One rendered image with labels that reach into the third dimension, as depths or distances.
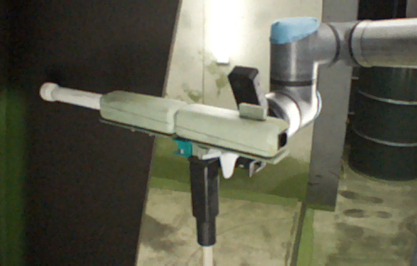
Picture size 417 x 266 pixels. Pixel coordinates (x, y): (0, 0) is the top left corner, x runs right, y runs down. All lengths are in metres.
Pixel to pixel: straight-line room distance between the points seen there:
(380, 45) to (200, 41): 1.74
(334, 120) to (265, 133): 1.93
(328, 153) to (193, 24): 1.06
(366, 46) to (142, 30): 0.41
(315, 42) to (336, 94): 1.59
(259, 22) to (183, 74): 0.54
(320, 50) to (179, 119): 0.34
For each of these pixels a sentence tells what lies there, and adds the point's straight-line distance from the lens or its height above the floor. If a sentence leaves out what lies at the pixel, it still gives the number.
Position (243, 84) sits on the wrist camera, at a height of 1.19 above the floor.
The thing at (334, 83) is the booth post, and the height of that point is 0.79.
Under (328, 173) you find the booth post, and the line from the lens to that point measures 2.55.
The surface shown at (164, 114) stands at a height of 1.16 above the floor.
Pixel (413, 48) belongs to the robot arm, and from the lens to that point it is 0.75.
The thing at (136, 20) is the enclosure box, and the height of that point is 1.27.
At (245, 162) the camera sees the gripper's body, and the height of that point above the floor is 1.07.
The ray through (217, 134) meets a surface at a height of 1.15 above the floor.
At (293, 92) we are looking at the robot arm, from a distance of 0.80.
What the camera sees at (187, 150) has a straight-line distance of 0.58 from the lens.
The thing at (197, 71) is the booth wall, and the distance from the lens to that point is 2.48.
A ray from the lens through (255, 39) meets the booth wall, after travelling 2.36.
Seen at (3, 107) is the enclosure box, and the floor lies 1.09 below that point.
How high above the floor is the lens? 1.35
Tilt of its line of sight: 21 degrees down
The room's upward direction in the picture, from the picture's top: straight up
